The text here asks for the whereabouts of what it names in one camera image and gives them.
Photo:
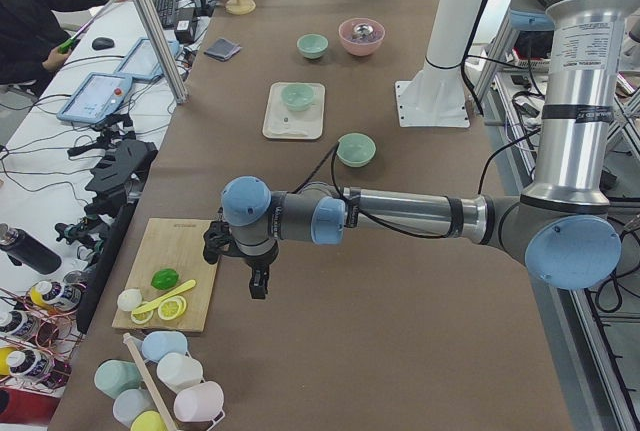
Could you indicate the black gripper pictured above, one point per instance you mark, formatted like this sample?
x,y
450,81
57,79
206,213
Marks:
x,y
259,262

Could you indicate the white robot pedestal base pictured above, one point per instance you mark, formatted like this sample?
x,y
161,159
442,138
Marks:
x,y
435,97

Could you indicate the white garlic bulb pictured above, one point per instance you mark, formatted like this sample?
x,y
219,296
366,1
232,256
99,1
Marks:
x,y
129,299

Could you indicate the black computer mouse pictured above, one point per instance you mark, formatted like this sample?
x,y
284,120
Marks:
x,y
102,43

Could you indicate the green bowl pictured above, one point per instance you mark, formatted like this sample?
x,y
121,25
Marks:
x,y
312,46
356,150
297,97

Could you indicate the grey folded cloth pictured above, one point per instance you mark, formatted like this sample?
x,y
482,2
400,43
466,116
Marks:
x,y
222,49

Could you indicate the pink plastic cup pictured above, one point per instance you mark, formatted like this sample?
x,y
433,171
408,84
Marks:
x,y
200,403

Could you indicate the lemon slice on board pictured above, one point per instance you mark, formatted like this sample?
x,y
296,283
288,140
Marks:
x,y
172,308

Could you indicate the black water bottle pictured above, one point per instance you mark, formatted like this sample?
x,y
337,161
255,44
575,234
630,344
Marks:
x,y
23,249

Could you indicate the blue plastic cup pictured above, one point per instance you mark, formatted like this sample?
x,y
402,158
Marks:
x,y
158,344

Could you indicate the green bowl on tray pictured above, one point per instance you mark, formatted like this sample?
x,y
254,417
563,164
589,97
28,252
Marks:
x,y
297,97

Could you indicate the black power adapter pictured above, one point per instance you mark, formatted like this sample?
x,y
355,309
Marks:
x,y
185,25

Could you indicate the yellow plastic cup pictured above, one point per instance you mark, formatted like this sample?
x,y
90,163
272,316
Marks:
x,y
148,421

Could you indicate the blue teach pendant near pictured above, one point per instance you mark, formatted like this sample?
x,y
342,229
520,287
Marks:
x,y
98,96

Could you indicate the wooden cutting board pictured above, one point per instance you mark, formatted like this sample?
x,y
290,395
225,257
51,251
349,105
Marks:
x,y
169,264

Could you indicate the black spare gripper parts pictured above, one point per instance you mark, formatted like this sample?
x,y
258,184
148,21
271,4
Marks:
x,y
125,158

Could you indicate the green plastic cup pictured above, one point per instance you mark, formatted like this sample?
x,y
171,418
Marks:
x,y
113,377

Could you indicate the blue teach pendant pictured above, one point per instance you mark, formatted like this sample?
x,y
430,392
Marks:
x,y
140,63
98,96

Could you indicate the metal ice scoop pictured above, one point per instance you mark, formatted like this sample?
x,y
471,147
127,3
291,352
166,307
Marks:
x,y
362,30

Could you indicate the beige rabbit tray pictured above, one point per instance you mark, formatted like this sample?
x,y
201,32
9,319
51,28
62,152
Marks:
x,y
282,123

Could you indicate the white plastic cup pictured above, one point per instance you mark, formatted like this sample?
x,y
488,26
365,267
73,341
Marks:
x,y
179,372

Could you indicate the green lime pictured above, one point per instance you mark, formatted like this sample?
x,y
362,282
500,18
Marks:
x,y
165,279

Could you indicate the yellow plastic knife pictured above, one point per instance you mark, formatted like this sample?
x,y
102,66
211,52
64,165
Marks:
x,y
152,305

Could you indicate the grey plastic cup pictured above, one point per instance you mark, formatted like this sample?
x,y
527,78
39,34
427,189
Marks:
x,y
131,403

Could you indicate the yellow paint bottle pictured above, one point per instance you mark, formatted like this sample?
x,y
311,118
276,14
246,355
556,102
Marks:
x,y
62,296

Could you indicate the seated person in black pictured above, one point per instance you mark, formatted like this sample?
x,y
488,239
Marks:
x,y
31,37

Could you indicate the lemon slice near garlic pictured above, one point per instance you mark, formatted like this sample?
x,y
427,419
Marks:
x,y
140,318

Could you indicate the aluminium frame post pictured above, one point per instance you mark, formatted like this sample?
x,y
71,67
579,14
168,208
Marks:
x,y
151,24

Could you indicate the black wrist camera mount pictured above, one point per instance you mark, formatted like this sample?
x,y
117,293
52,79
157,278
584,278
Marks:
x,y
218,242

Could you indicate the black keyboard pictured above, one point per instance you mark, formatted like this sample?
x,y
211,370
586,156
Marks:
x,y
166,11

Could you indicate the pink bowl with ice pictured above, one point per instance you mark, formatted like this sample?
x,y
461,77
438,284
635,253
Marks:
x,y
361,47

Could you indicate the blue teach pendant far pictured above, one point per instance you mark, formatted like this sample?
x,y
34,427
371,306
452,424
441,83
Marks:
x,y
140,63

